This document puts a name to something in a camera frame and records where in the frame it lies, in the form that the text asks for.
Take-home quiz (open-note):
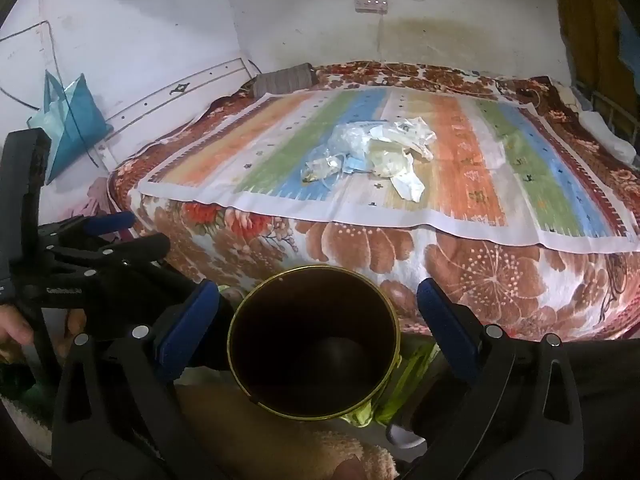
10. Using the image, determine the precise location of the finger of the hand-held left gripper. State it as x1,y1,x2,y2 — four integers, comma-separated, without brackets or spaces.
39,211,137,250
50,232,172,282

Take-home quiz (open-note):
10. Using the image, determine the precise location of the clear plastic bag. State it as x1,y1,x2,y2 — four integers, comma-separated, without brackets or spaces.
304,122,375,188

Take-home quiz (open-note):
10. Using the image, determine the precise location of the pink cloth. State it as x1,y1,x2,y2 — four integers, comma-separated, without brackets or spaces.
86,179,137,241

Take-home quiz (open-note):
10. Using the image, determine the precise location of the cream paper wrapper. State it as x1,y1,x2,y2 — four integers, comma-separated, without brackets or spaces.
367,144,417,179

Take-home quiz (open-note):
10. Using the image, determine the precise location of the dark bucket with gold rim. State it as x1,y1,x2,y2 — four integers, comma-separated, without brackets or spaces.
227,264,402,419

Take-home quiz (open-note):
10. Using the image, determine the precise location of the teal bag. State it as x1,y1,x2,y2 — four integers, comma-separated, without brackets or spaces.
27,70,115,186

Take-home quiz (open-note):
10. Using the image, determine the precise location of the yellow wooden door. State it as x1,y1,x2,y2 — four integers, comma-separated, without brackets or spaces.
556,0,640,88

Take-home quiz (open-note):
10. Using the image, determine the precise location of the white cloth roll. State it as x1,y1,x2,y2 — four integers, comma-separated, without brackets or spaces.
576,109,638,165

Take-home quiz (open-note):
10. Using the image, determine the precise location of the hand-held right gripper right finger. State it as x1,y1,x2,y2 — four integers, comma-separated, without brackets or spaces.
385,277,587,480

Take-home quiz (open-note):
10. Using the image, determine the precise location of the grey folded cloth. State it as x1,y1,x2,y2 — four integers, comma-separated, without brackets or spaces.
251,64,315,98

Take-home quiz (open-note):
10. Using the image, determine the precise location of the person's left hand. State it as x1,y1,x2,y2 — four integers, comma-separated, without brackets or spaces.
0,304,87,362

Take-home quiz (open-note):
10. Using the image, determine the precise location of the green printed packet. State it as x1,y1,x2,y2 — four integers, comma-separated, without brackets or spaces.
340,337,442,428

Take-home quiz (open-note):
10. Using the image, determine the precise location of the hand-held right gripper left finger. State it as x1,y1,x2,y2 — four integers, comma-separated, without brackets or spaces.
50,280,236,480

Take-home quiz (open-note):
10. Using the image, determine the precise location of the striped colourful mat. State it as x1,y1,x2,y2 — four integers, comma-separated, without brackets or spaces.
136,85,640,254

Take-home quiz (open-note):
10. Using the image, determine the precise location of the metal bed frame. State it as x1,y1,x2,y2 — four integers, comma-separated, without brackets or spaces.
572,77,640,153

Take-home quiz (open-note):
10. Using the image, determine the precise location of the floral brown blanket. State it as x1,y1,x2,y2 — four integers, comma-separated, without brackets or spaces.
107,60,640,345

